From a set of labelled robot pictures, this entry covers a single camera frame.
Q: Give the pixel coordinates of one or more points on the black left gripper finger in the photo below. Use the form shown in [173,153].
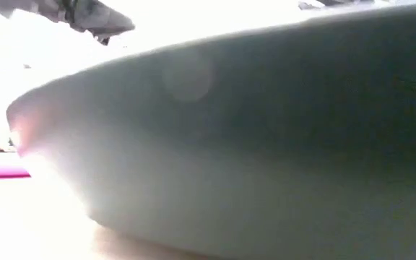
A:
[103,20]

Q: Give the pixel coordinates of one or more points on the dark grey plate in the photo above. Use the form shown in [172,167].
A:
[265,144]

